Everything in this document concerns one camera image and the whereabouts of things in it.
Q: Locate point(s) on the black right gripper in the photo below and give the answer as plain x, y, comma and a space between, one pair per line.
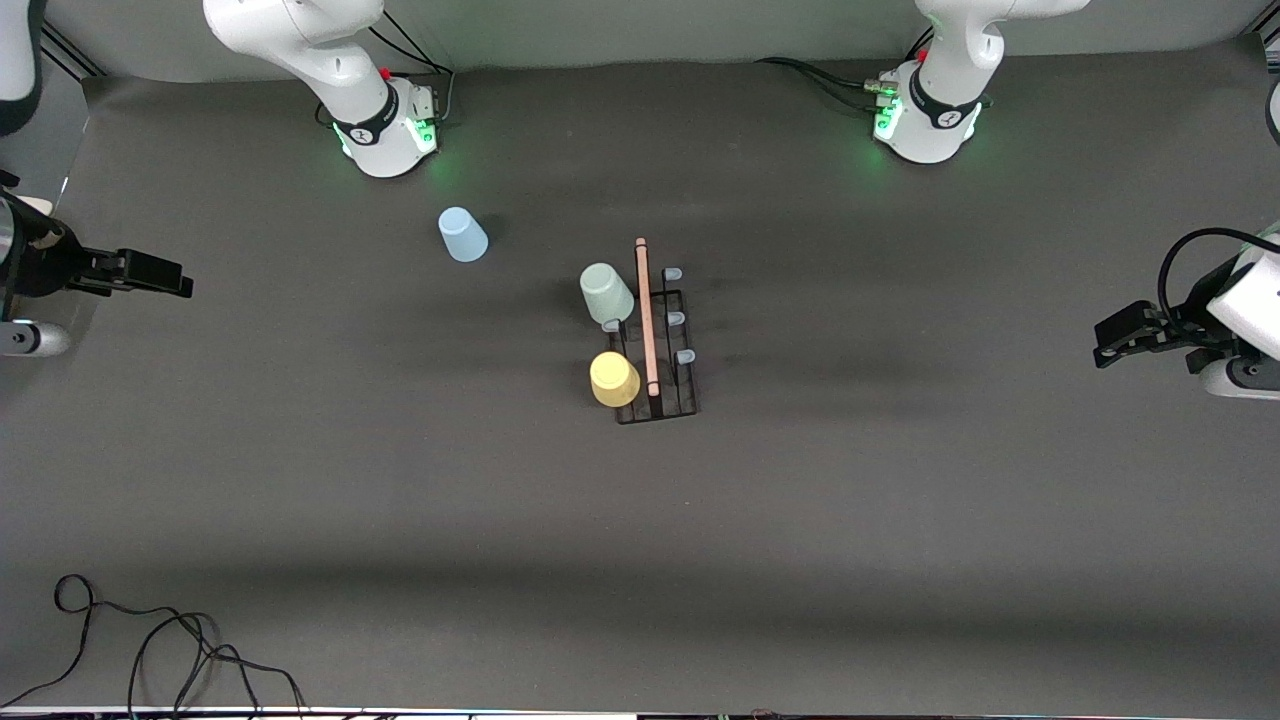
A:
48, 268

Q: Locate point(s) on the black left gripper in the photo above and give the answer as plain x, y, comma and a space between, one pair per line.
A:
1186, 330

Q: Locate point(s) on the pale green plastic cup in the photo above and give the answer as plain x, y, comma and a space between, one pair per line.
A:
606, 292

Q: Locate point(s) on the yellow plastic cup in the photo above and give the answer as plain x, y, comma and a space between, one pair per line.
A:
614, 380

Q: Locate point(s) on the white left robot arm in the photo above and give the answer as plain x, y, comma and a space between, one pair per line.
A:
945, 90

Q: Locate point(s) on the light blue plastic cup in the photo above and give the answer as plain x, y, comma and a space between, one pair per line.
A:
462, 237

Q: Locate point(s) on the beige box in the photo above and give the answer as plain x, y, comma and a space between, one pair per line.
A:
32, 204

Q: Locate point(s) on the black frame rail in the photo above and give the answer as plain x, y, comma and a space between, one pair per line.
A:
72, 52

